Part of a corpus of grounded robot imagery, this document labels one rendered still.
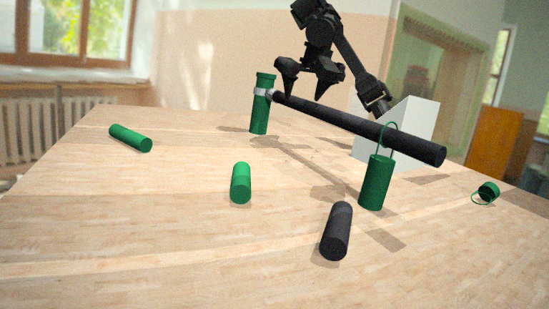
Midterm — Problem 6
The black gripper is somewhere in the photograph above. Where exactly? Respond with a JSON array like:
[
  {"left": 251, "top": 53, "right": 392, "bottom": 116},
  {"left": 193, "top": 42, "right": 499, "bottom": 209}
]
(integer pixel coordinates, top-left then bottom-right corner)
[{"left": 274, "top": 41, "right": 346, "bottom": 102}]

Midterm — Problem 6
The dark grey cylinder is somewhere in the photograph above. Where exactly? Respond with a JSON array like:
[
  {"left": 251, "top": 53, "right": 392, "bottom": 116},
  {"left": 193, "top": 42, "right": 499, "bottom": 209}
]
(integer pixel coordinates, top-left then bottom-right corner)
[{"left": 319, "top": 201, "right": 353, "bottom": 261}]

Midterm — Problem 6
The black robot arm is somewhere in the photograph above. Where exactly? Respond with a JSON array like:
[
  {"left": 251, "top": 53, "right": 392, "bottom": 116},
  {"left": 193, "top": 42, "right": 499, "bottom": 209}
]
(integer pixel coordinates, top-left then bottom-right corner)
[{"left": 290, "top": 0, "right": 393, "bottom": 120}]

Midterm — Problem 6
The grey metal cup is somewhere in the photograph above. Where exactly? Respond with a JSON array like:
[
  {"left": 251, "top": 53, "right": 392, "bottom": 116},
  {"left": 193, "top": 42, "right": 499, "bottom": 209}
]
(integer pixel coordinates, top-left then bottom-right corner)
[{"left": 253, "top": 87, "right": 280, "bottom": 103}]

